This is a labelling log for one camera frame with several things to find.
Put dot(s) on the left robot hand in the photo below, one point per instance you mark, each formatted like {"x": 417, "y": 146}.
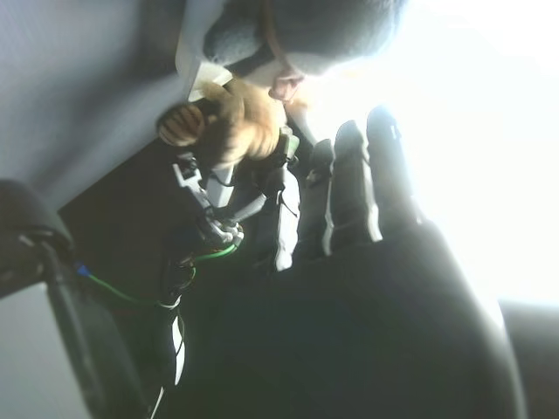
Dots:
{"x": 358, "y": 340}

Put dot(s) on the grey white penguin plush toy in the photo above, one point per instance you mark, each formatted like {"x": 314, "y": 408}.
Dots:
{"x": 314, "y": 30}

